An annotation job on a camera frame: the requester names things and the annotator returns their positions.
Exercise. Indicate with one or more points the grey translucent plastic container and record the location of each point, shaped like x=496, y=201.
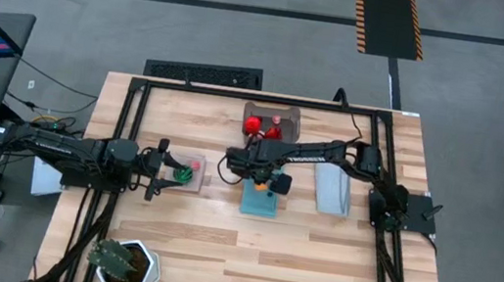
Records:
x=290, y=119

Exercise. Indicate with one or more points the green cactus plant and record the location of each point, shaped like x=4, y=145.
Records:
x=114, y=260

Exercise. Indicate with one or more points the black orange striped floor mat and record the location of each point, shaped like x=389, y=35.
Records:
x=387, y=19

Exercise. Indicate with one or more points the red strawberry toy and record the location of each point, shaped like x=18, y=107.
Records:
x=274, y=133

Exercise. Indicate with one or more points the green watermelon toy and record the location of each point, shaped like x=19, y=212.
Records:
x=183, y=176

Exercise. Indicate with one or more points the white hexagonal plant pot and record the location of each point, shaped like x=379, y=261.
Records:
x=155, y=271

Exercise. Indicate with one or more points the grey cloth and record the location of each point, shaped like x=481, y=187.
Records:
x=331, y=192

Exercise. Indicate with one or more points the white box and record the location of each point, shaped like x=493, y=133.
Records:
x=46, y=181

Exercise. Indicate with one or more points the blue cloth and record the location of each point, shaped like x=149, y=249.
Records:
x=258, y=203

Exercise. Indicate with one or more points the red tomato toy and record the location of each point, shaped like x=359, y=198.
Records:
x=253, y=124

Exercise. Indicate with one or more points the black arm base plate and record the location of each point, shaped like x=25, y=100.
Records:
x=418, y=209
x=78, y=182

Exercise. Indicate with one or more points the pink white peach toy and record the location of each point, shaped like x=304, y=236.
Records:
x=260, y=135

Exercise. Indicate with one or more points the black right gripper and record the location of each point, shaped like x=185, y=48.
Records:
x=251, y=163

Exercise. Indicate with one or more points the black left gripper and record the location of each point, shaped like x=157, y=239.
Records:
x=154, y=167

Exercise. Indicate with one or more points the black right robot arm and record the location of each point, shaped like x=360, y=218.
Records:
x=309, y=158

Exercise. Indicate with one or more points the small pink berry toy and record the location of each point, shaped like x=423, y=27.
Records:
x=195, y=165

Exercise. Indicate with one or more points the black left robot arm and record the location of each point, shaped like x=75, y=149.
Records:
x=58, y=151

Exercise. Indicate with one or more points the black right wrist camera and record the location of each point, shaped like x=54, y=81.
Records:
x=281, y=184

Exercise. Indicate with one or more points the white floor outlet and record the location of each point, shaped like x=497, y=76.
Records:
x=31, y=84

